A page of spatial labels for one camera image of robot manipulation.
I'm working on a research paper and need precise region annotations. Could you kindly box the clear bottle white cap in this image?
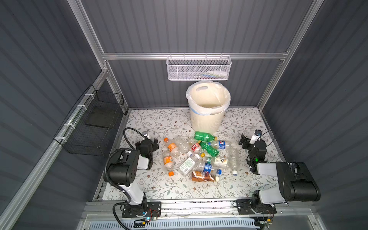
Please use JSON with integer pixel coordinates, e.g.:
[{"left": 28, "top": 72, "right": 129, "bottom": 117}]
[{"left": 228, "top": 148, "right": 239, "bottom": 176}]

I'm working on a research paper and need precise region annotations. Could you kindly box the pepsi bottle blue label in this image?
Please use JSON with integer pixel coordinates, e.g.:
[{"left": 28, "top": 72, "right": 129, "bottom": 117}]
[{"left": 208, "top": 140, "right": 232, "bottom": 150}]

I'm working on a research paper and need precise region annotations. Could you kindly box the orange label bottle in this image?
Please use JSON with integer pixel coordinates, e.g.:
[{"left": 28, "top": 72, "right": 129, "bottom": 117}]
[
  {"left": 163, "top": 151, "right": 175, "bottom": 177},
  {"left": 164, "top": 138, "right": 180, "bottom": 157}
]

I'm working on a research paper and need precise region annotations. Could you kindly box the cream label tea bottle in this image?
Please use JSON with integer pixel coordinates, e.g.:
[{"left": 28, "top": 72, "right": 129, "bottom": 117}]
[{"left": 204, "top": 157, "right": 229, "bottom": 169}]

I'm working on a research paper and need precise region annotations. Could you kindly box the small green bottle yellow cap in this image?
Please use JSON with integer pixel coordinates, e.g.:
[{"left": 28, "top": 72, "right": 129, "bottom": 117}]
[{"left": 199, "top": 141, "right": 219, "bottom": 157}]

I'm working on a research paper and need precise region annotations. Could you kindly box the large green soda bottle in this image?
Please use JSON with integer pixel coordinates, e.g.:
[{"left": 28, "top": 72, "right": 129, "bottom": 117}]
[{"left": 194, "top": 131, "right": 218, "bottom": 142}]

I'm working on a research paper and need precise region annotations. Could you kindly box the green white label bottle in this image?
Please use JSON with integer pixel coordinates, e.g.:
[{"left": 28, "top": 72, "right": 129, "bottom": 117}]
[{"left": 178, "top": 153, "right": 201, "bottom": 175}]

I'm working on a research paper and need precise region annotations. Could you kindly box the red label cola bottle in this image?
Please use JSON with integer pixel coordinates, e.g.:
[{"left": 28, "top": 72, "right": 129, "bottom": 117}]
[{"left": 191, "top": 142, "right": 202, "bottom": 153}]

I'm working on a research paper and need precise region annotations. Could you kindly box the blue label water bottle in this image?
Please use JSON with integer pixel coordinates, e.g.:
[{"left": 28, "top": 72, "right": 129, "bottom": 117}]
[{"left": 194, "top": 162, "right": 222, "bottom": 175}]

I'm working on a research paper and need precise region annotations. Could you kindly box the brown drink bottle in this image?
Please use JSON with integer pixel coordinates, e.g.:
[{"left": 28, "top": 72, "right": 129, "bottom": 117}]
[{"left": 191, "top": 171, "right": 219, "bottom": 183}]

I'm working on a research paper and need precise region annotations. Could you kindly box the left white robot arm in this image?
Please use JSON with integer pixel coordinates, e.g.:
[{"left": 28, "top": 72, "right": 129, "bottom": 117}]
[{"left": 103, "top": 127, "right": 159, "bottom": 210}]

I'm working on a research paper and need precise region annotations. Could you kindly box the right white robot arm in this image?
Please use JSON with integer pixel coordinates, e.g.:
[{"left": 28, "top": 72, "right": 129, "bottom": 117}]
[{"left": 236, "top": 130, "right": 321, "bottom": 215}]

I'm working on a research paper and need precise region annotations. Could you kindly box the cream plastic waste bin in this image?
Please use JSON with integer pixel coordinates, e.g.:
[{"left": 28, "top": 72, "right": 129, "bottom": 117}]
[{"left": 186, "top": 81, "right": 232, "bottom": 134}]

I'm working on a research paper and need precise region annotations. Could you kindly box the white tube in basket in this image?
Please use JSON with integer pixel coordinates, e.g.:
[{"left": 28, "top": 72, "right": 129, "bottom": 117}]
[{"left": 207, "top": 71, "right": 228, "bottom": 78}]

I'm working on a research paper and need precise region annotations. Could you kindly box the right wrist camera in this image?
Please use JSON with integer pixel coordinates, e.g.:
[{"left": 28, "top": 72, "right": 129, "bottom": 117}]
[{"left": 250, "top": 129, "right": 263, "bottom": 144}]

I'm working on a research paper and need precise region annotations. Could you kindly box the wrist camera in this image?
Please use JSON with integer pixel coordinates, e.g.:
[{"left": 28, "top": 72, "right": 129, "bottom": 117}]
[
  {"left": 250, "top": 129, "right": 263, "bottom": 144},
  {"left": 142, "top": 131, "right": 150, "bottom": 139}
]

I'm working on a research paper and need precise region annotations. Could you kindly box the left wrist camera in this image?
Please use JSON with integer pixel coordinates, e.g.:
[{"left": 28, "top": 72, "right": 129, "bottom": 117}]
[{"left": 142, "top": 131, "right": 150, "bottom": 139}]

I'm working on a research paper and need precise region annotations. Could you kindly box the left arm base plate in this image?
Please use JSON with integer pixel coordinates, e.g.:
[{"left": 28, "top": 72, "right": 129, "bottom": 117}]
[{"left": 121, "top": 202, "right": 162, "bottom": 218}]

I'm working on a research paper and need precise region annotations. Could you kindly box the black wire mesh basket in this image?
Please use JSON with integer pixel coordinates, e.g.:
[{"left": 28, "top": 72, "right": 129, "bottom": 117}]
[{"left": 54, "top": 85, "right": 125, "bottom": 157}]

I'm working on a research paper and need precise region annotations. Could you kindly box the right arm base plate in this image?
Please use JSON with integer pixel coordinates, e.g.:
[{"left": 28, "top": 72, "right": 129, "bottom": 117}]
[{"left": 235, "top": 199, "right": 277, "bottom": 215}]

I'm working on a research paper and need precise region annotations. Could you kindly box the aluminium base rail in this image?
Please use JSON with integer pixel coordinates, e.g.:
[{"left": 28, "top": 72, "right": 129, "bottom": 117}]
[{"left": 81, "top": 198, "right": 316, "bottom": 220}]

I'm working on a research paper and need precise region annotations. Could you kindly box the white cable duct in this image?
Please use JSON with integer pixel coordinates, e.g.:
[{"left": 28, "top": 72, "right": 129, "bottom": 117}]
[{"left": 87, "top": 218, "right": 256, "bottom": 230}]

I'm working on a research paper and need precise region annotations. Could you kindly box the white wire mesh basket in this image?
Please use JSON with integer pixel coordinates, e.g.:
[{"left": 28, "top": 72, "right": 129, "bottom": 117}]
[{"left": 166, "top": 55, "right": 232, "bottom": 81}]

